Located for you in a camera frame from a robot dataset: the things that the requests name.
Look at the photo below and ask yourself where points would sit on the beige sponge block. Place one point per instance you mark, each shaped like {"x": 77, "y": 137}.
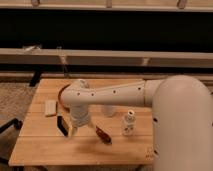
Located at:
{"x": 50, "y": 107}

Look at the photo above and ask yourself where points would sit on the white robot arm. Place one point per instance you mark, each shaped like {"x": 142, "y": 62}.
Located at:
{"x": 182, "y": 108}

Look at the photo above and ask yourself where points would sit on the red chili pepper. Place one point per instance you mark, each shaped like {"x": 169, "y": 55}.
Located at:
{"x": 103, "y": 136}

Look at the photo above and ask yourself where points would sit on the black chair base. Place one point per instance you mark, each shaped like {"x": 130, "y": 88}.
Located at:
{"x": 17, "y": 124}

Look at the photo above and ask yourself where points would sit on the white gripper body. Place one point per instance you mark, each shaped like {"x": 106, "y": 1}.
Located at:
{"x": 79, "y": 116}

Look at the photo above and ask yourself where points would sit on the wooden table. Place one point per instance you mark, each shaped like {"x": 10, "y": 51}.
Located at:
{"x": 41, "y": 143}

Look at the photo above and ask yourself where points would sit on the small white patterned bottle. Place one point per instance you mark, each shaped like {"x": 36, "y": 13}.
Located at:
{"x": 128, "y": 123}

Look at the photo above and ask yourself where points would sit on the white ceramic cup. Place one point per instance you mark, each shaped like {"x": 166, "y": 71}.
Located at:
{"x": 108, "y": 110}

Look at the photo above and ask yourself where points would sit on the black eraser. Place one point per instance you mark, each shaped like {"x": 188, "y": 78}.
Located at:
{"x": 62, "y": 125}

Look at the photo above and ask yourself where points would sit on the orange bowl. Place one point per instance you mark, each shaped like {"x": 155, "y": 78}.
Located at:
{"x": 60, "y": 97}

